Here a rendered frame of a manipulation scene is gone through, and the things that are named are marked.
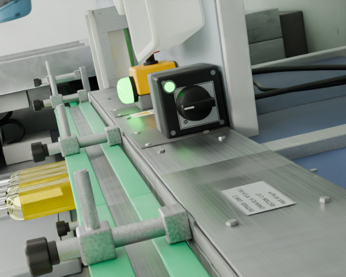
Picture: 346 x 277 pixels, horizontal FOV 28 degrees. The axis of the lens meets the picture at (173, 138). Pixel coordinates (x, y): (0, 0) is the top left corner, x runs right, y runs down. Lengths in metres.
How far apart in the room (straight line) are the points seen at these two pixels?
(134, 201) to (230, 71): 0.25
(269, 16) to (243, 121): 1.70
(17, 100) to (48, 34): 2.66
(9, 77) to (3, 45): 2.76
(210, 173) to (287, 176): 0.09
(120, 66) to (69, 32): 3.56
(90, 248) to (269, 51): 2.08
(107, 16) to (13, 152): 1.08
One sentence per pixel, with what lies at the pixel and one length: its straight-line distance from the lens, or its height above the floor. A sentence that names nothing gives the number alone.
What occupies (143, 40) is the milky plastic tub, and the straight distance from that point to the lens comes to 1.09.
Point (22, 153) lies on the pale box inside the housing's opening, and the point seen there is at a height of 1.12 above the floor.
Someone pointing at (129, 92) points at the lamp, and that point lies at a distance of 1.15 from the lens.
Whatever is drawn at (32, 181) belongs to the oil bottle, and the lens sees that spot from 1.39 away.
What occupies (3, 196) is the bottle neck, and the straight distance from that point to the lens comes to 1.41.
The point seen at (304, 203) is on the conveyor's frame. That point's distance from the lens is 0.54.
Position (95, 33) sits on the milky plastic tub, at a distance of 1.62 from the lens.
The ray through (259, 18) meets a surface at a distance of 2.56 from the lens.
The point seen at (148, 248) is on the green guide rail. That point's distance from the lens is 0.57.
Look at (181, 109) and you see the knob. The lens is 0.84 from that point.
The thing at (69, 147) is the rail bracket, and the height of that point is 0.96.
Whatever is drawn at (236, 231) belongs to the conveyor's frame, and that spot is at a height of 0.86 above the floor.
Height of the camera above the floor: 0.96
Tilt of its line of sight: 9 degrees down
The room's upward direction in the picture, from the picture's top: 103 degrees counter-clockwise
